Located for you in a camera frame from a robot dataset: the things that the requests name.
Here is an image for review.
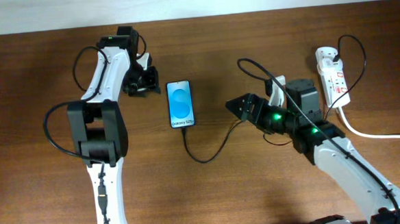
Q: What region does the white power strip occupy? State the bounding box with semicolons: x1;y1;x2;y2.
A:
315;47;350;108

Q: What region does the black charging cable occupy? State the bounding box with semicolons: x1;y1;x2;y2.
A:
176;34;373;165

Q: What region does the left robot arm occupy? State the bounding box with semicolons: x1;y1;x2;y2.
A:
67;26;160;224

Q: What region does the blue screen smartphone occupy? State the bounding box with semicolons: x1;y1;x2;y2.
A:
166;80;195;129

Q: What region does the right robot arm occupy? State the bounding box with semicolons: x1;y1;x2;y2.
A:
225;79;400;224

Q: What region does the white power strip cord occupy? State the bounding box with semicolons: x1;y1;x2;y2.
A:
337;103;400;145

